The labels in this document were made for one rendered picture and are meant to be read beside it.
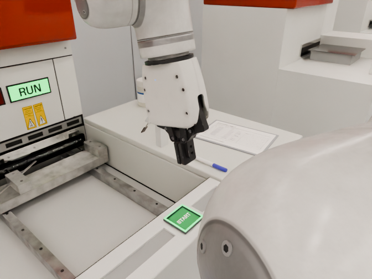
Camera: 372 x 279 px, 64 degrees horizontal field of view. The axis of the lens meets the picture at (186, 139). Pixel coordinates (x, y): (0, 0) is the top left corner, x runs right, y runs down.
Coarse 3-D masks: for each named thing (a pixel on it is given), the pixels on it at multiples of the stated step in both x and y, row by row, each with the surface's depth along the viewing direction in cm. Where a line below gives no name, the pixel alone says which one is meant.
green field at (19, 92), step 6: (24, 84) 83; (30, 84) 84; (36, 84) 85; (42, 84) 86; (48, 84) 88; (12, 90) 81; (18, 90) 82; (24, 90) 83; (30, 90) 84; (36, 90) 86; (42, 90) 87; (48, 90) 88; (12, 96) 81; (18, 96) 82; (24, 96) 84; (30, 96) 85
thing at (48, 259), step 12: (0, 216) 77; (12, 216) 74; (12, 228) 72; (24, 228) 71; (24, 240) 68; (36, 240) 67; (36, 252) 65; (48, 252) 64; (48, 264) 62; (60, 264) 62; (60, 276) 59; (72, 276) 59
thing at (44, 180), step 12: (72, 156) 94; (84, 156) 94; (96, 156) 94; (48, 168) 88; (60, 168) 88; (72, 168) 88; (84, 168) 90; (36, 180) 83; (48, 180) 83; (60, 180) 85; (12, 192) 78; (36, 192) 80; (0, 204) 74; (12, 204) 76
